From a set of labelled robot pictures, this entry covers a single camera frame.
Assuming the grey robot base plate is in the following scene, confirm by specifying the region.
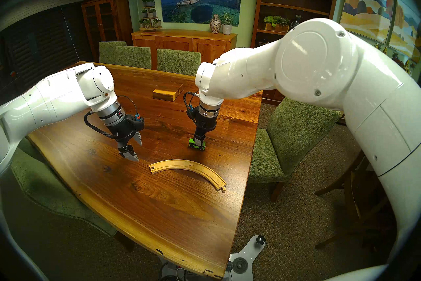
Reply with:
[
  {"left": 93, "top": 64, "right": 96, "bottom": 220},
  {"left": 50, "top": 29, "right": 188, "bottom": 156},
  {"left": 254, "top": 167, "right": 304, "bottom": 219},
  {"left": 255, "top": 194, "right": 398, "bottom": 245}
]
[{"left": 227, "top": 235, "right": 266, "bottom": 281}]

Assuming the tiered stand with plants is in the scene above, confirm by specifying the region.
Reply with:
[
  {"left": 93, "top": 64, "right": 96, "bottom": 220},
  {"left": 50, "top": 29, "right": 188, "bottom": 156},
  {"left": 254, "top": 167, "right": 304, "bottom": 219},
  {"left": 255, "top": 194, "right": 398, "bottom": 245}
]
[{"left": 139, "top": 0, "right": 162, "bottom": 32}]

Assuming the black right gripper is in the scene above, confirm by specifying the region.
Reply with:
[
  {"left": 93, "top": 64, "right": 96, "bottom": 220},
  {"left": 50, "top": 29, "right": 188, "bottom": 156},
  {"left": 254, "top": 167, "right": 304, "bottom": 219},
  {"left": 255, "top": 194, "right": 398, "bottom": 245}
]
[{"left": 192, "top": 115, "right": 218, "bottom": 147}]

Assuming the patterned ceramic vase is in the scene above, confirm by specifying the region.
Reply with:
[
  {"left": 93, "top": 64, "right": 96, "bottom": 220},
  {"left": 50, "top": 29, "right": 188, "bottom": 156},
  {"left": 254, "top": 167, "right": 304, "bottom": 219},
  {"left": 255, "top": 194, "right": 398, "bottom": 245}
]
[{"left": 210, "top": 14, "right": 222, "bottom": 34}]

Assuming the dark wooden bookshelf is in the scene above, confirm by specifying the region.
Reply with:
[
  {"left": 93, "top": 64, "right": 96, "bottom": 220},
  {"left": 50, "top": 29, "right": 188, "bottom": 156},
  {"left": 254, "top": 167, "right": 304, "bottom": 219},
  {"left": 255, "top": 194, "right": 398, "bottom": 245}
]
[{"left": 251, "top": 0, "right": 342, "bottom": 106}]

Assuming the plant in white pot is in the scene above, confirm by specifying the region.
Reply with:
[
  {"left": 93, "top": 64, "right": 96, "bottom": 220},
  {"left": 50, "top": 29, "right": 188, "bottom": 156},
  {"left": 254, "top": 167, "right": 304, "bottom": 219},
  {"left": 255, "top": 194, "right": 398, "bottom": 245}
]
[{"left": 220, "top": 13, "right": 234, "bottom": 35}]

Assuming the abstract landscape painting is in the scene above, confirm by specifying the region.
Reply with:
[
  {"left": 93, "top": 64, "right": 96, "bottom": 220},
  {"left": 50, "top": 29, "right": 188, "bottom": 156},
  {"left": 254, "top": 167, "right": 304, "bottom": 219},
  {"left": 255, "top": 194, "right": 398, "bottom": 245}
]
[
  {"left": 339, "top": 0, "right": 394, "bottom": 44},
  {"left": 388, "top": 0, "right": 421, "bottom": 63}
]

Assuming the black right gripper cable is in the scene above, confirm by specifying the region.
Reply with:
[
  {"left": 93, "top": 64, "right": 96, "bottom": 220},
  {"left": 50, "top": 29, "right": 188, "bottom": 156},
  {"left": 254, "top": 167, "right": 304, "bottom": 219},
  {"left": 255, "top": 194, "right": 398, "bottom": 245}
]
[{"left": 183, "top": 92, "right": 199, "bottom": 119}]

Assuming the succulent plant in box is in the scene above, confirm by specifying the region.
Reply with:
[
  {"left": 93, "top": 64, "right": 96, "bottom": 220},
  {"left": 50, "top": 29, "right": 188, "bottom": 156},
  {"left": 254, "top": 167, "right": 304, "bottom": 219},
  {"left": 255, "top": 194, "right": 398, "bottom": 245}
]
[{"left": 263, "top": 15, "right": 290, "bottom": 33}]

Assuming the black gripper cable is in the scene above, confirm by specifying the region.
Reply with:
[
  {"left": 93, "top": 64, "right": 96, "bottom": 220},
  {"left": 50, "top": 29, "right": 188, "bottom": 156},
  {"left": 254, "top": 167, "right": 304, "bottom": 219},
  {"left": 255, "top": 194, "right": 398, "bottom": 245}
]
[
  {"left": 84, "top": 111, "right": 119, "bottom": 139},
  {"left": 183, "top": 92, "right": 199, "bottom": 119}
]

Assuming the curved wooden train track piece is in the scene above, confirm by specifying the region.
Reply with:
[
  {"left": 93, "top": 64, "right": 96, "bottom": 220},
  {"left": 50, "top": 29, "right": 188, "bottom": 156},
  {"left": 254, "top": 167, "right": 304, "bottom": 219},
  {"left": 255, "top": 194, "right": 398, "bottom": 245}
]
[
  {"left": 187, "top": 160, "right": 227, "bottom": 192},
  {"left": 149, "top": 159, "right": 192, "bottom": 174}
]

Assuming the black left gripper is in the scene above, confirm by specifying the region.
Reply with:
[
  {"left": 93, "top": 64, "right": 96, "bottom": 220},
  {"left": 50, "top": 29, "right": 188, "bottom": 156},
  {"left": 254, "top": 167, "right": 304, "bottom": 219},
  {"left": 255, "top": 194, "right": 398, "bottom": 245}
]
[{"left": 110, "top": 114, "right": 145, "bottom": 162}]

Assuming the flat wooden box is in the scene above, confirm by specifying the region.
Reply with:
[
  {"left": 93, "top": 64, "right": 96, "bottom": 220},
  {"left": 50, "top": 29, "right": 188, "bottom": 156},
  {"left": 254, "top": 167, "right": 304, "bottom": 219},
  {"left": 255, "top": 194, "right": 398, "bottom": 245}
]
[{"left": 152, "top": 83, "right": 184, "bottom": 102}]

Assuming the dark wooden chair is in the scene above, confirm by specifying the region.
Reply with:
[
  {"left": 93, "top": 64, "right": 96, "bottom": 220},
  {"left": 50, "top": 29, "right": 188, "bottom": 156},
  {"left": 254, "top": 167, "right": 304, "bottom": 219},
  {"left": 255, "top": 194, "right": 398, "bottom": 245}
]
[{"left": 314, "top": 149, "right": 395, "bottom": 251}]

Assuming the dark wood glass-door cabinet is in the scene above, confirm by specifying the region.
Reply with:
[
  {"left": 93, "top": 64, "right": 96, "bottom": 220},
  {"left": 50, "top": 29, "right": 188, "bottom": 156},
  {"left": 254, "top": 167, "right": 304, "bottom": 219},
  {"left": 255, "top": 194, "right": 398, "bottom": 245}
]
[{"left": 81, "top": 0, "right": 134, "bottom": 62}]

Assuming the green toy train car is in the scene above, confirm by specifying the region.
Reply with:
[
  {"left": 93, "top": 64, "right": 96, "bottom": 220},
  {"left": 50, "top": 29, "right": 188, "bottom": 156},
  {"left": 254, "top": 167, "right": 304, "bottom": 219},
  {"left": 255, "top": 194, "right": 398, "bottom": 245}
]
[{"left": 188, "top": 138, "right": 207, "bottom": 151}]

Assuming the dark slatted window shutter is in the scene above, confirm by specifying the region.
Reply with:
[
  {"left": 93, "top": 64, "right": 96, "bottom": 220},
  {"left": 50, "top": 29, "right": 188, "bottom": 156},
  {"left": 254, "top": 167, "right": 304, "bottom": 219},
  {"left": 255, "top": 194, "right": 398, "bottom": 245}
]
[{"left": 0, "top": 0, "right": 87, "bottom": 100}]

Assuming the light wooden sideboard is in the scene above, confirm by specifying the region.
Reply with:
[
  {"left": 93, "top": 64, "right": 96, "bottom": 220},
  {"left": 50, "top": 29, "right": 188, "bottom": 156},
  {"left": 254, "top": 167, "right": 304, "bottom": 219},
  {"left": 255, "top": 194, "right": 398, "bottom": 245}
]
[{"left": 131, "top": 29, "right": 238, "bottom": 70}]

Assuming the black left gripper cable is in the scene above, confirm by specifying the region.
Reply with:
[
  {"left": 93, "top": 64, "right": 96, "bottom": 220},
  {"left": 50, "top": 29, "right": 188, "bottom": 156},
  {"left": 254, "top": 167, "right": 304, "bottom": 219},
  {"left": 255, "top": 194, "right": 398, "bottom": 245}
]
[{"left": 84, "top": 111, "right": 119, "bottom": 139}]

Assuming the green upholstered dining chair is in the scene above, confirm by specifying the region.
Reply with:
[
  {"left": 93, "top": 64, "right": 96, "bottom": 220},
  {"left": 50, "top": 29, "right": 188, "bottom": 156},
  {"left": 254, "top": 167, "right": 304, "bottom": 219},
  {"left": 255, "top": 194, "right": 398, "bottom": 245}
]
[
  {"left": 99, "top": 41, "right": 127, "bottom": 64},
  {"left": 115, "top": 46, "right": 152, "bottom": 69},
  {"left": 10, "top": 137, "right": 119, "bottom": 238},
  {"left": 157, "top": 49, "right": 202, "bottom": 77},
  {"left": 248, "top": 97, "right": 342, "bottom": 202}
]

